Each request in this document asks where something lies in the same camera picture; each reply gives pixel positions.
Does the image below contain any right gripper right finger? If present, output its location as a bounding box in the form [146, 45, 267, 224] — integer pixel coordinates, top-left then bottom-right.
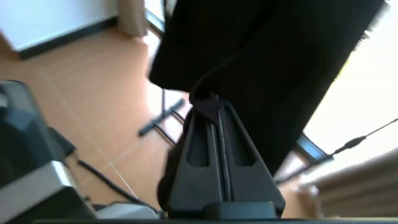
[216, 98, 286, 218]

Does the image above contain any black cable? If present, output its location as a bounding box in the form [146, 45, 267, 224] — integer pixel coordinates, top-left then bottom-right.
[77, 159, 165, 216]

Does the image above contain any black garment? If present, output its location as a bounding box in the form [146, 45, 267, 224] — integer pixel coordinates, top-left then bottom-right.
[148, 0, 386, 175]

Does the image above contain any black clothes rack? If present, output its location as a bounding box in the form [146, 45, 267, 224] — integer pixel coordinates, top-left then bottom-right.
[137, 88, 398, 185]

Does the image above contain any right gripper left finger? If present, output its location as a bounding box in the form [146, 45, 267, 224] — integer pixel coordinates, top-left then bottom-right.
[167, 110, 223, 218]

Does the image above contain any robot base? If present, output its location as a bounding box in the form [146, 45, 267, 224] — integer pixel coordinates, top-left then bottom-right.
[0, 79, 160, 224]

